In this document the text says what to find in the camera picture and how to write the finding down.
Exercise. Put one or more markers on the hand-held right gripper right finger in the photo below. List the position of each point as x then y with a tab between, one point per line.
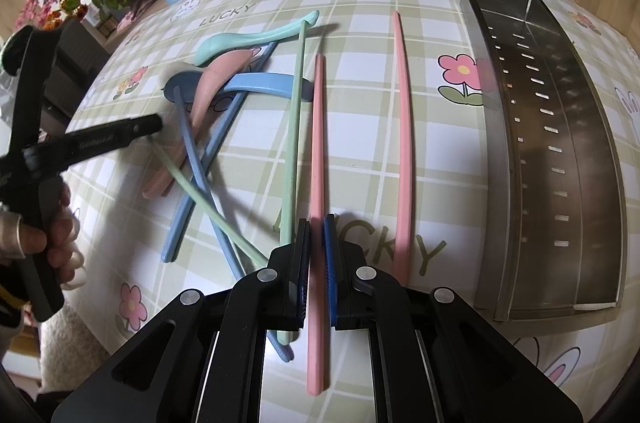
330	283

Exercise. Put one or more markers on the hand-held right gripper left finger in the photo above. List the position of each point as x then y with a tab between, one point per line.
303	283

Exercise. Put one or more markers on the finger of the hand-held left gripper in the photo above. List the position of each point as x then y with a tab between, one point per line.
110	135
30	103

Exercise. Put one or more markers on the pink spoon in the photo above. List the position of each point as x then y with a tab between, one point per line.
210	93

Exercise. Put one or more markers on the green chopstick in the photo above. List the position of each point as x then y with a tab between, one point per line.
200	198
295	128

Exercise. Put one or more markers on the blue chopstick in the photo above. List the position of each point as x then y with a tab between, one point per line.
210	193
185	223

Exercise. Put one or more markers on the pink chopstick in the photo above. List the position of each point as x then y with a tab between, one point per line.
317	153
407	128

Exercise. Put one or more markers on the teal spoon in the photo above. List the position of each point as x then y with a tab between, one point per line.
220	48

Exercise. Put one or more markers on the blue spoon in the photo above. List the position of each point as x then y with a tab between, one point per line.
265	84

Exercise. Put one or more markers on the stainless steel utensil tray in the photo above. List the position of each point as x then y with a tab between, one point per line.
550	153

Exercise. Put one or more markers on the person's left hand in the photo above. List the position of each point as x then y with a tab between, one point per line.
57	223

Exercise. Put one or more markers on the dark chair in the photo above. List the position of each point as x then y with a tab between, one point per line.
80	53

